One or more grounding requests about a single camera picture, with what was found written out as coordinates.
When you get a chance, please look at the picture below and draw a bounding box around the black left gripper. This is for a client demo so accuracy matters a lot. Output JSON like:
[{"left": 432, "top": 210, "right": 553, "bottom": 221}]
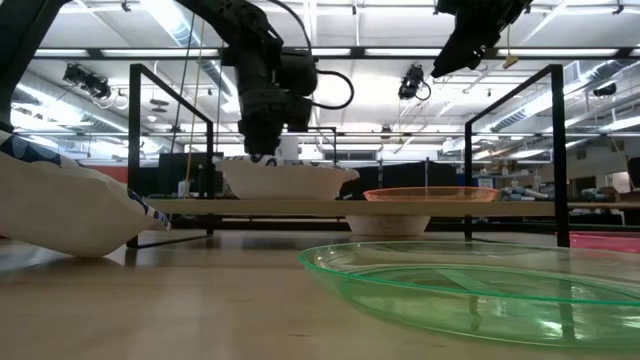
[{"left": 237, "top": 87, "right": 314, "bottom": 156}]

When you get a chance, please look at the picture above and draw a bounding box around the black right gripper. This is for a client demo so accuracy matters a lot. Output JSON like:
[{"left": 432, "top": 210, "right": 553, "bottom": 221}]
[{"left": 431, "top": 9, "right": 521, "bottom": 79}]

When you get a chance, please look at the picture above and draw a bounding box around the white bowl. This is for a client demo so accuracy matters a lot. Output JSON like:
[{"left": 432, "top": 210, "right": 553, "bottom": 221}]
[{"left": 215, "top": 154, "right": 361, "bottom": 202}]

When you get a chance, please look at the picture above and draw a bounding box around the translucent orange plastic plate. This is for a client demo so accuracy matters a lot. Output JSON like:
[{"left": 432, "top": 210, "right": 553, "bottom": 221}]
[{"left": 362, "top": 186, "right": 501, "bottom": 203}]

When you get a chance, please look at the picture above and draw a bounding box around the blue patterned paper plate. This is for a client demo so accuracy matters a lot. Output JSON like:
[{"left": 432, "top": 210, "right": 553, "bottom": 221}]
[
  {"left": 344, "top": 215, "right": 432, "bottom": 237},
  {"left": 0, "top": 128, "right": 172, "bottom": 259}
]

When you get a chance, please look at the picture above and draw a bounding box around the translucent pink plastic plate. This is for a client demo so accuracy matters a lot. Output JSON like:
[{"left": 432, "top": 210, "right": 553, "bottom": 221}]
[{"left": 556, "top": 230, "right": 640, "bottom": 255}]

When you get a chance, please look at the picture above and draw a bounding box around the translucent green plastic plate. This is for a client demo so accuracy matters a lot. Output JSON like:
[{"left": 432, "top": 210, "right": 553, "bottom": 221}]
[{"left": 298, "top": 241, "right": 640, "bottom": 351}]

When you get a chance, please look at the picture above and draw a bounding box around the white tank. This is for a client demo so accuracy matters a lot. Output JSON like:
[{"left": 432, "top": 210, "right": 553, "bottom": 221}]
[{"left": 280, "top": 134, "right": 300, "bottom": 161}]

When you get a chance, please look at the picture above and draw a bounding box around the black overhead light beam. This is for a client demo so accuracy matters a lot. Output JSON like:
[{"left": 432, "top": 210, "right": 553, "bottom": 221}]
[{"left": 32, "top": 46, "right": 640, "bottom": 61}]

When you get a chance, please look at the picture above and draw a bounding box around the red partition panel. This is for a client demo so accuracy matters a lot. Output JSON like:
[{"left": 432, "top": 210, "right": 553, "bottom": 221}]
[{"left": 92, "top": 165, "right": 129, "bottom": 184}]

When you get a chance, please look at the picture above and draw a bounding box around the wooden background table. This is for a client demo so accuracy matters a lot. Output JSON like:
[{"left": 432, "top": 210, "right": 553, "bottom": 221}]
[{"left": 569, "top": 201, "right": 640, "bottom": 211}]

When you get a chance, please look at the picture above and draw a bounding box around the black overhead camera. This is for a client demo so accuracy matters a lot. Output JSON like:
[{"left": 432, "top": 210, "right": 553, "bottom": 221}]
[{"left": 397, "top": 63, "right": 432, "bottom": 101}]

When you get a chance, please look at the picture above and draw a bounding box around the yellow hanging cord plug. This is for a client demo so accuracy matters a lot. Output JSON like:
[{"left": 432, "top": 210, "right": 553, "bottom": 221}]
[{"left": 502, "top": 23, "right": 520, "bottom": 70}]

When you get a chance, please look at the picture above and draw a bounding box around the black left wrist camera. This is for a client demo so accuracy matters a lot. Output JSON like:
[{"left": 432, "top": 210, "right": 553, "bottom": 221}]
[{"left": 277, "top": 49, "right": 319, "bottom": 97}]

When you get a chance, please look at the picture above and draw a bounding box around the thin pale hanging cord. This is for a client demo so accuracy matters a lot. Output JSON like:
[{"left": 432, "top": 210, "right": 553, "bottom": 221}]
[{"left": 185, "top": 19, "right": 206, "bottom": 182}]

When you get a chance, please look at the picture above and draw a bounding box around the black table edge rail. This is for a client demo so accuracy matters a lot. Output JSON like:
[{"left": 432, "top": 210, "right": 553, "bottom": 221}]
[{"left": 169, "top": 215, "right": 640, "bottom": 234}]

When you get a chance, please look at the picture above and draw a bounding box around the thin dark hanging cable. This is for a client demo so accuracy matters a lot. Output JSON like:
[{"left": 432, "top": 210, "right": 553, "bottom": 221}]
[{"left": 169, "top": 9, "right": 197, "bottom": 155}]

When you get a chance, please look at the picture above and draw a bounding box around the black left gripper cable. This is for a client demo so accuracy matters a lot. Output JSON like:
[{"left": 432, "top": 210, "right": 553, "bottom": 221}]
[{"left": 269, "top": 0, "right": 356, "bottom": 111}]

